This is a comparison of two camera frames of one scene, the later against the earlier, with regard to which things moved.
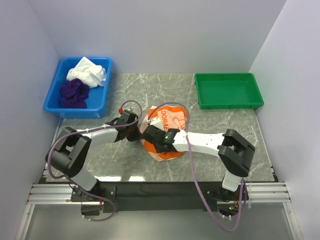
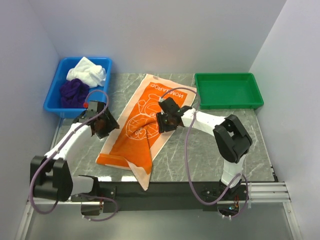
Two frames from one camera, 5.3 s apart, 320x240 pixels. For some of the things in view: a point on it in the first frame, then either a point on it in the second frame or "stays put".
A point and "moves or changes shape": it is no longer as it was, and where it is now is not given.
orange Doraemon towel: x=172 y=117 moves or changes shape
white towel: x=94 y=75 stays put
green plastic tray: x=227 y=91 stays put
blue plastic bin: x=97 y=101 stays put
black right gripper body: x=158 y=148 -> x=164 y=122
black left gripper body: x=134 y=133 -> x=108 y=124
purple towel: x=74 y=94 stays put
